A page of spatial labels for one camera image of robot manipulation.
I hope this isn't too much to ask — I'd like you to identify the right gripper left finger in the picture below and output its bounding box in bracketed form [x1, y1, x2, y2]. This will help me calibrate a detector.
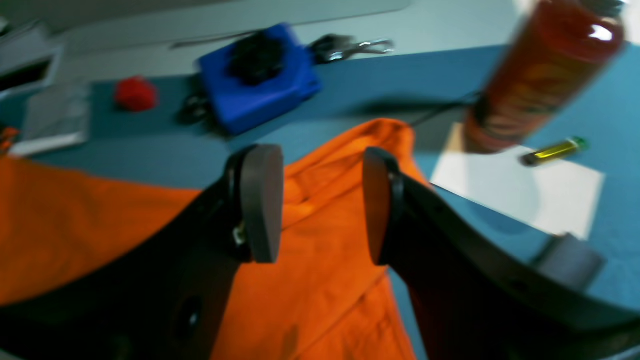
[1, 144, 284, 360]

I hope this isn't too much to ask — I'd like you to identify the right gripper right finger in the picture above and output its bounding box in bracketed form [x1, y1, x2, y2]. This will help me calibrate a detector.
[362, 146, 640, 360]

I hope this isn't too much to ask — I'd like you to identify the orange t-shirt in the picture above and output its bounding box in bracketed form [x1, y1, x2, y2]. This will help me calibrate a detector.
[0, 118, 425, 360]

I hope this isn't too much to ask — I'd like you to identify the grey remote control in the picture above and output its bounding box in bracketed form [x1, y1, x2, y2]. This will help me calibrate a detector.
[531, 233, 606, 293]

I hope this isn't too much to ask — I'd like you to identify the white paper sheet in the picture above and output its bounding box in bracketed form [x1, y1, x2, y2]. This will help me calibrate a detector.
[430, 123, 606, 241]

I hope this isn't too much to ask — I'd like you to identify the blue table cloth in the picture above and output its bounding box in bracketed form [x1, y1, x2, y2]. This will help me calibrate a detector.
[0, 42, 640, 360]

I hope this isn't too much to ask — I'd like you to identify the red cube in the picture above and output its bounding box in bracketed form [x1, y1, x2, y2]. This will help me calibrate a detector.
[114, 76, 158, 112]

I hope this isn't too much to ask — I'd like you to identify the white booklet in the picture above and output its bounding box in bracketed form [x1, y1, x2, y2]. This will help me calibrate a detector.
[9, 82, 92, 157]

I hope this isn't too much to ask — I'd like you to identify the orange black utility knife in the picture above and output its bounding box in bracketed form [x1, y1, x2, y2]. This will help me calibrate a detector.
[0, 124, 19, 156]

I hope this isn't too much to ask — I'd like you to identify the blue box with knob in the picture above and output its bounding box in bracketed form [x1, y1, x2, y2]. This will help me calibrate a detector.
[182, 23, 322, 136]

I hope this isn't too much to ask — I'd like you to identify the red spray can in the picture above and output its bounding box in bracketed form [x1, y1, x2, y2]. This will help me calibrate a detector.
[463, 0, 626, 154]

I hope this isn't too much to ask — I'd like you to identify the black cable tie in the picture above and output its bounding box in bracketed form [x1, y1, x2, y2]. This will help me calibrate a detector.
[408, 91, 482, 128]

